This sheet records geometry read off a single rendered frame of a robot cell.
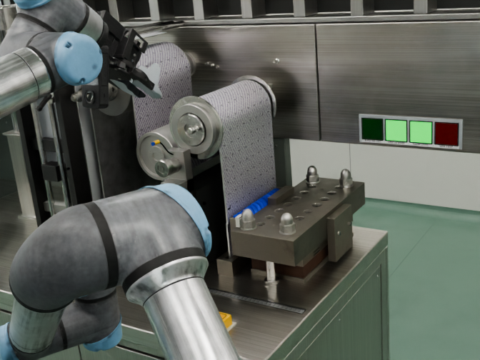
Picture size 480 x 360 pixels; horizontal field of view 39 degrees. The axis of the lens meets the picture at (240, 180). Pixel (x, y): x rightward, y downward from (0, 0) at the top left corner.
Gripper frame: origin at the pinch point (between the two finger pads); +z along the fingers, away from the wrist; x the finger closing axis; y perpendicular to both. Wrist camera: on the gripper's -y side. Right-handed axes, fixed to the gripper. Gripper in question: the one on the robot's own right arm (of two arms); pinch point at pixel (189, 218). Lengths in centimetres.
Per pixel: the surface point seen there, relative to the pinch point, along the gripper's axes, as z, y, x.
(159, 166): 4.3, 9.3, 10.2
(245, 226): 10.5, -4.9, -7.1
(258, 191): 28.3, -3.8, -0.2
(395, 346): 132, -109, 2
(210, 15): 50, 37, 24
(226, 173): 15.3, 5.1, -0.2
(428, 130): 45, 10, -38
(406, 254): 218, -109, 27
